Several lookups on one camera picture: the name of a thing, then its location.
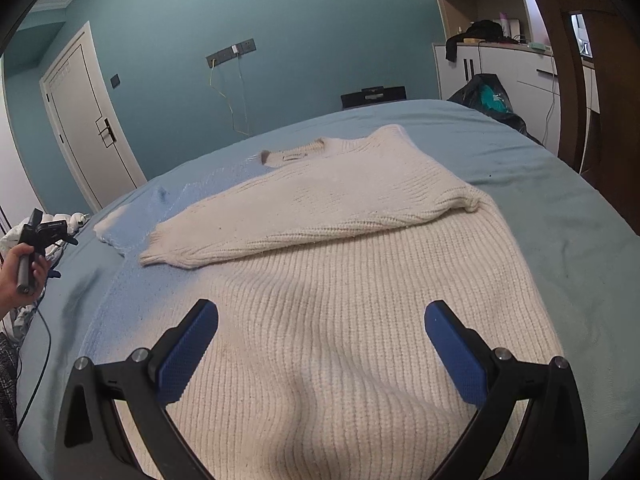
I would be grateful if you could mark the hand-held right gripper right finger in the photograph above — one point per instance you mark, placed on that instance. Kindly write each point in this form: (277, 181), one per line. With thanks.
(457, 355)

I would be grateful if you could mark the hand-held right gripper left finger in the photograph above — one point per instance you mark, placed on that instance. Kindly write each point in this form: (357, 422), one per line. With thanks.
(187, 355)

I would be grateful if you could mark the cream knit sweater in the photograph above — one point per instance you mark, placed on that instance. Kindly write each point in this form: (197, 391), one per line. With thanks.
(325, 285)

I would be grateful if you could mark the person's left hand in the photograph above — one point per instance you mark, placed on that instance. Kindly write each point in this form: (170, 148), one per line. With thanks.
(12, 285)

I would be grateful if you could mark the crumpled white grey blanket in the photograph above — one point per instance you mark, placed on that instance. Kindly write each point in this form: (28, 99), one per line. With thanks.
(75, 220)

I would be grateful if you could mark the white door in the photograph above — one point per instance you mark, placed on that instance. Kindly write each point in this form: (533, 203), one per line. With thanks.
(85, 125)

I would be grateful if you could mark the light blue bed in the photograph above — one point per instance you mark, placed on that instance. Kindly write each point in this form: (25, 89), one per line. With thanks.
(550, 210)

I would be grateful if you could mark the black trash bag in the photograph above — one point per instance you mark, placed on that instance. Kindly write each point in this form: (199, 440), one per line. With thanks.
(510, 122)

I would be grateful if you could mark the teal cloth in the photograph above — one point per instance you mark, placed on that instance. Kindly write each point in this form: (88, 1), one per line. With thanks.
(495, 100)

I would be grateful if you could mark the brown wooden chair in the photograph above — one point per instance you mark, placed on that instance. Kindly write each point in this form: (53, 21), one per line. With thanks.
(615, 125)

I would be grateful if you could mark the white low cabinet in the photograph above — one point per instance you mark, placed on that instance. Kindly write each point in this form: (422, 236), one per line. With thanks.
(500, 67)

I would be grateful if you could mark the mint green box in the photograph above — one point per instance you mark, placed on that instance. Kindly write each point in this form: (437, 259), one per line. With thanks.
(540, 46)

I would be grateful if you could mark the black clothing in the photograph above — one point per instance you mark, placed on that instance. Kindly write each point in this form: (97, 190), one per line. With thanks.
(477, 30)

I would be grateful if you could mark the pink bottle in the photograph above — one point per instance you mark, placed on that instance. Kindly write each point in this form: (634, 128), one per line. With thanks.
(504, 25)

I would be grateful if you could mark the dark wall switch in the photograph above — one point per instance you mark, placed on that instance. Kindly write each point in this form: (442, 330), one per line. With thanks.
(115, 81)

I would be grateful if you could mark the grey wall socket panel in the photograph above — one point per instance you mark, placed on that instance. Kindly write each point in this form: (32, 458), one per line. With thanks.
(232, 51)

